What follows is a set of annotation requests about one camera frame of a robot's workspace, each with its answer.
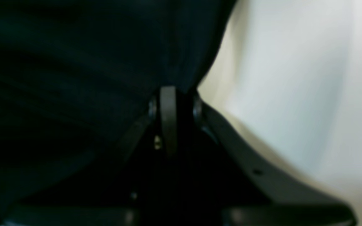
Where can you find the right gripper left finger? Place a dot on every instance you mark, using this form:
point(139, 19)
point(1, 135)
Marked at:
point(109, 191)

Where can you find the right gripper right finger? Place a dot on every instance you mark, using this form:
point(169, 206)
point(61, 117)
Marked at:
point(290, 202)

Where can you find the black T-shirt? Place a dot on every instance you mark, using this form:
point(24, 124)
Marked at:
point(76, 74)

